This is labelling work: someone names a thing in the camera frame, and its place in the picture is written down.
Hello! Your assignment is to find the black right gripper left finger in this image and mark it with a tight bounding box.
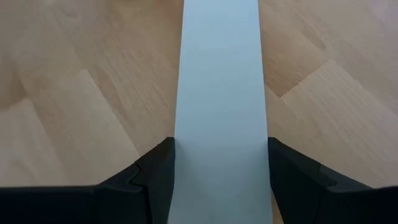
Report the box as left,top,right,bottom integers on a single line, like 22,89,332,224
0,136,176,224

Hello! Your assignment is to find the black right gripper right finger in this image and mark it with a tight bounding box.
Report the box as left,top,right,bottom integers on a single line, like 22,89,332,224
267,136,398,224

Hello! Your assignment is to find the white raceway cover strip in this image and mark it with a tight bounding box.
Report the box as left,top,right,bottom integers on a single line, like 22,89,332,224
167,0,274,224

